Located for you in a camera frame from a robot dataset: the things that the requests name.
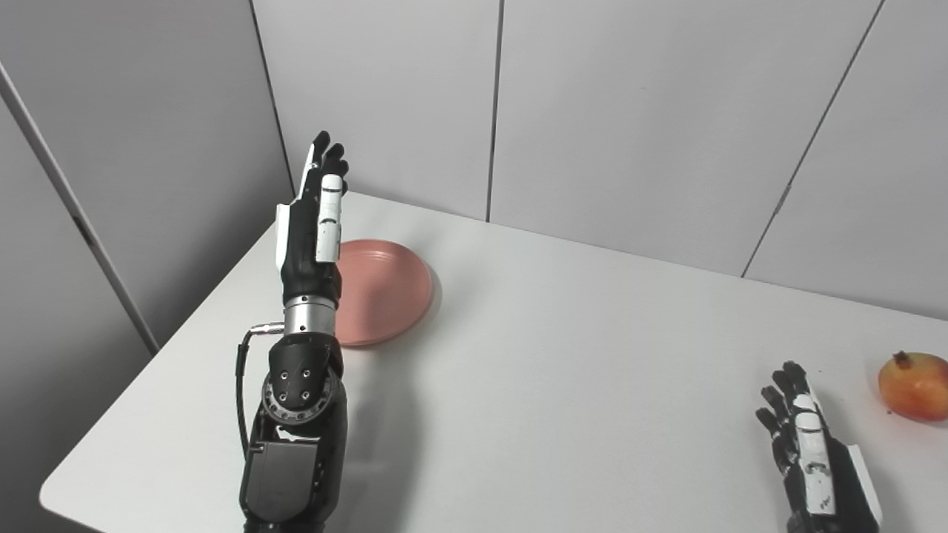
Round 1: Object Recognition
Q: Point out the red yellow pomegranate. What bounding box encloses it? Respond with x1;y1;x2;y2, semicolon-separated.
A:
878;351;948;423

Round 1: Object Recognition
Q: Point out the pink plate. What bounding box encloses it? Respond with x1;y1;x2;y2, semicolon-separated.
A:
332;238;435;347

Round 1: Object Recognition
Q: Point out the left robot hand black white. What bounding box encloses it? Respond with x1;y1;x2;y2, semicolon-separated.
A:
276;131;350;309

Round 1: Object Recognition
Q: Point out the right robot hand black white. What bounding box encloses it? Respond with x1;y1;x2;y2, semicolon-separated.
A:
755;361;884;533

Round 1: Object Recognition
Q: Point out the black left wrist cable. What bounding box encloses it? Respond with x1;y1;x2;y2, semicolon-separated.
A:
236;322;287;460

